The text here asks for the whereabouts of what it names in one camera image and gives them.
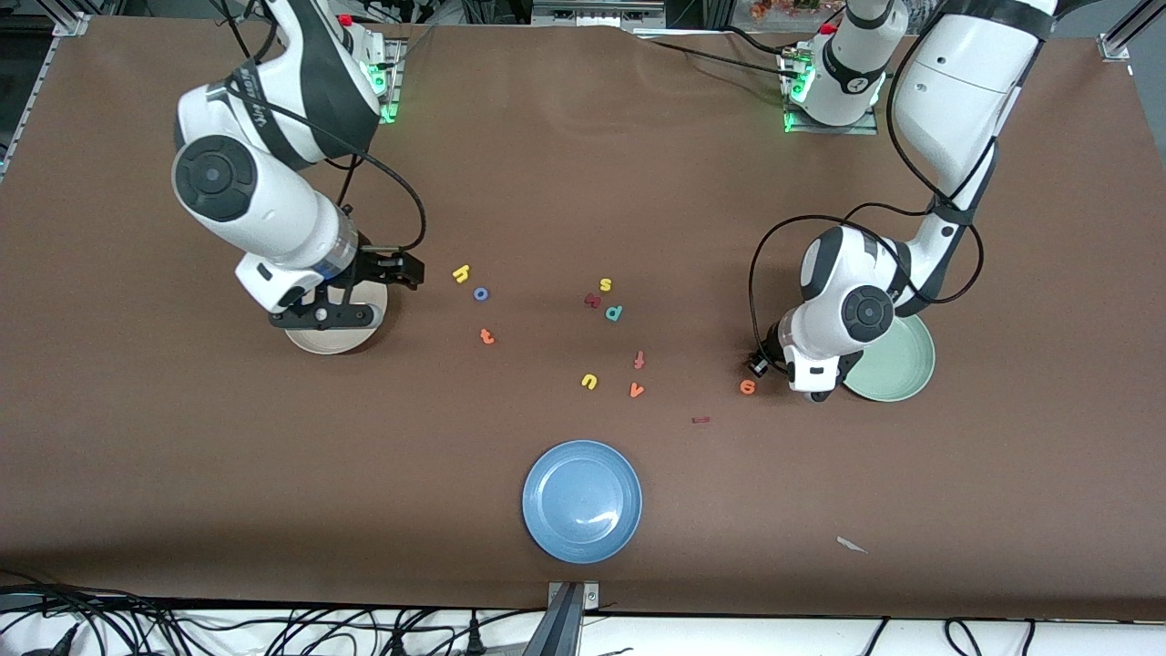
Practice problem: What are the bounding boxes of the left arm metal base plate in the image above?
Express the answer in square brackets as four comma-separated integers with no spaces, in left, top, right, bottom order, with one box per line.
[782,50,881,137]

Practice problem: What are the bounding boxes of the grey metal mount bracket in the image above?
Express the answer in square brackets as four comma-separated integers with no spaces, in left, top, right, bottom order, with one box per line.
[524,580,601,656]

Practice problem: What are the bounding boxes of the black cable on table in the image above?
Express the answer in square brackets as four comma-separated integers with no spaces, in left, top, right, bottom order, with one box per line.
[638,26,801,77]

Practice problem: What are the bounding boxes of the blue ceramic plate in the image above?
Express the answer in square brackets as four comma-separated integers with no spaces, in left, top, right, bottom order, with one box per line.
[522,440,643,564]

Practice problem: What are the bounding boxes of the beige brown ceramic plate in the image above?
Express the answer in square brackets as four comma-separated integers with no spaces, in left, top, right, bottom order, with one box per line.
[283,278,389,355]

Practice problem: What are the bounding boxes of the green ceramic plate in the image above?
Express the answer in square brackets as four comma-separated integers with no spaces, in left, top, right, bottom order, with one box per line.
[843,313,936,403]

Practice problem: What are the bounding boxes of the aluminium frame profile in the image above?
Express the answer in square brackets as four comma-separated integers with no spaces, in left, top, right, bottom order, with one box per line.
[0,11,92,179]
[1098,0,1166,62]

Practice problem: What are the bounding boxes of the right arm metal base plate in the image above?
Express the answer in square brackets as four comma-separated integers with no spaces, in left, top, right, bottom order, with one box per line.
[360,36,404,125]

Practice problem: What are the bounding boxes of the grey power strip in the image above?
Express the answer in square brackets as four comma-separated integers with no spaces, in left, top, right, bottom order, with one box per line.
[531,0,668,28]

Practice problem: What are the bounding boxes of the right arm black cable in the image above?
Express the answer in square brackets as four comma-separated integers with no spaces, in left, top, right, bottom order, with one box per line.
[214,0,428,254]

